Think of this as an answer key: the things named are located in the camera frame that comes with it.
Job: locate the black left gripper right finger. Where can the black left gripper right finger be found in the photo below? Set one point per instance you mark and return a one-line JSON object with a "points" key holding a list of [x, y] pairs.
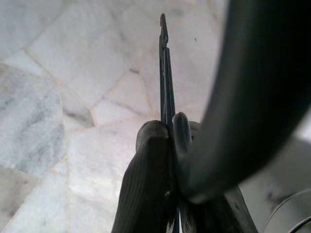
{"points": [[218, 218]]}

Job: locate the black plastic hanger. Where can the black plastic hanger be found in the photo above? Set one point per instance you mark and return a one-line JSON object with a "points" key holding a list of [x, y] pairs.
{"points": [[255, 97]]}

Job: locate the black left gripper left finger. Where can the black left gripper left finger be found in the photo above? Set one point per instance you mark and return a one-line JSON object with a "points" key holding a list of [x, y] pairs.
{"points": [[145, 182]]}

